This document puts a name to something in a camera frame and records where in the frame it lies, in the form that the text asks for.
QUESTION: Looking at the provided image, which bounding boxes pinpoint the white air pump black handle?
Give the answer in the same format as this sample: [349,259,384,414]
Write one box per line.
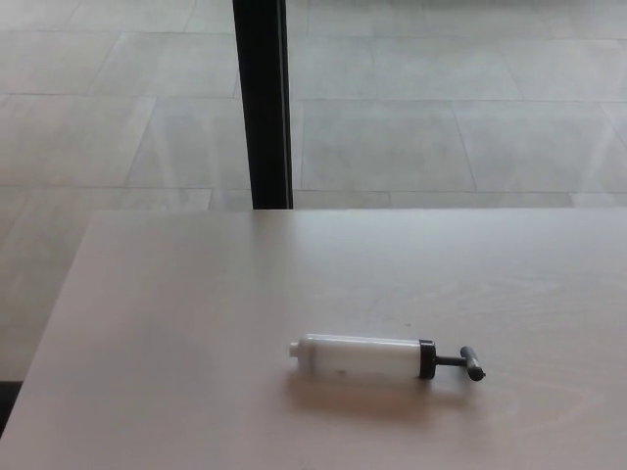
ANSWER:
[287,333,488,384]

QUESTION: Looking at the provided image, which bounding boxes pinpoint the black vertical frame post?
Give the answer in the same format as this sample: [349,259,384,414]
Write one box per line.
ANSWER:
[231,0,295,211]

